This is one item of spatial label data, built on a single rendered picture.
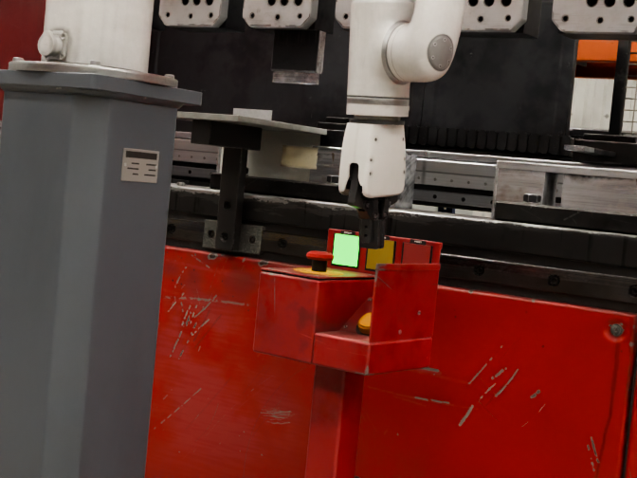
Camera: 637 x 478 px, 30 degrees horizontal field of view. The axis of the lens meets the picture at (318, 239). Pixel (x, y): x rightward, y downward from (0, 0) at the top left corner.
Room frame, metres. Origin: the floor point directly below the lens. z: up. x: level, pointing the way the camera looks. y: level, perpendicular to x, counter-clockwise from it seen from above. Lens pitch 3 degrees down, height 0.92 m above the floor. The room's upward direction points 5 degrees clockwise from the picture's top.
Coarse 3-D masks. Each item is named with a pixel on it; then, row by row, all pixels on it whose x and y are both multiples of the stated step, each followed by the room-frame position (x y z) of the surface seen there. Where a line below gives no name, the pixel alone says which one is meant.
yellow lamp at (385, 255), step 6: (384, 240) 1.73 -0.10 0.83; (384, 246) 1.73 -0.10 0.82; (390, 246) 1.73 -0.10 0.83; (372, 252) 1.74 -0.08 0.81; (378, 252) 1.74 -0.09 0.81; (384, 252) 1.73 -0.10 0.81; (390, 252) 1.73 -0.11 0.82; (372, 258) 1.74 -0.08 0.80; (378, 258) 1.74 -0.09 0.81; (384, 258) 1.73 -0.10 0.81; (390, 258) 1.72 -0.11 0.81; (372, 264) 1.74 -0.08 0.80
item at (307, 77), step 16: (288, 32) 2.18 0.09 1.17; (304, 32) 2.16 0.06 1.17; (320, 32) 2.14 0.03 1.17; (288, 48) 2.17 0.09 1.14; (304, 48) 2.15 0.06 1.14; (320, 48) 2.15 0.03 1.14; (272, 64) 2.19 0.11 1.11; (288, 64) 2.17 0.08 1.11; (304, 64) 2.15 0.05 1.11; (320, 64) 2.15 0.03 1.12; (288, 80) 2.18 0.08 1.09; (304, 80) 2.16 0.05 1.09
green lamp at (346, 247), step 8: (336, 240) 1.78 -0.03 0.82; (344, 240) 1.78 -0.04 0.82; (352, 240) 1.77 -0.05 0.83; (336, 248) 1.78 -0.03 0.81; (344, 248) 1.77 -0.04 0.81; (352, 248) 1.77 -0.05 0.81; (336, 256) 1.78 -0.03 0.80; (344, 256) 1.77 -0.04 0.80; (352, 256) 1.77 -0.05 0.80; (344, 264) 1.77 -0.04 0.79; (352, 264) 1.76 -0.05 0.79
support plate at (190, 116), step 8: (184, 112) 1.95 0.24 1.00; (192, 112) 1.94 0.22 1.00; (216, 120) 1.95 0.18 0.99; (224, 120) 1.92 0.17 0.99; (232, 120) 1.90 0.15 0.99; (240, 120) 1.89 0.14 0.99; (248, 120) 1.91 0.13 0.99; (256, 120) 1.93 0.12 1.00; (264, 120) 1.95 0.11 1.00; (272, 120) 1.97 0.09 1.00; (264, 128) 2.08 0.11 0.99; (272, 128) 2.05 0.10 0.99; (280, 128) 2.01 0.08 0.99; (288, 128) 2.01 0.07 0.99; (296, 128) 2.03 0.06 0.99; (304, 128) 2.05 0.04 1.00; (312, 128) 2.07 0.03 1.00; (320, 128) 2.09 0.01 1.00
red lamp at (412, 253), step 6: (408, 246) 1.71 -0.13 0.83; (414, 246) 1.70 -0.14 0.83; (420, 246) 1.70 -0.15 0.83; (426, 246) 1.69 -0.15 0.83; (408, 252) 1.71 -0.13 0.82; (414, 252) 1.70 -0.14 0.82; (420, 252) 1.69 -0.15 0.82; (426, 252) 1.69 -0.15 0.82; (408, 258) 1.71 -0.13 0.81; (414, 258) 1.70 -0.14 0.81; (420, 258) 1.69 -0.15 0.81; (426, 258) 1.69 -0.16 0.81
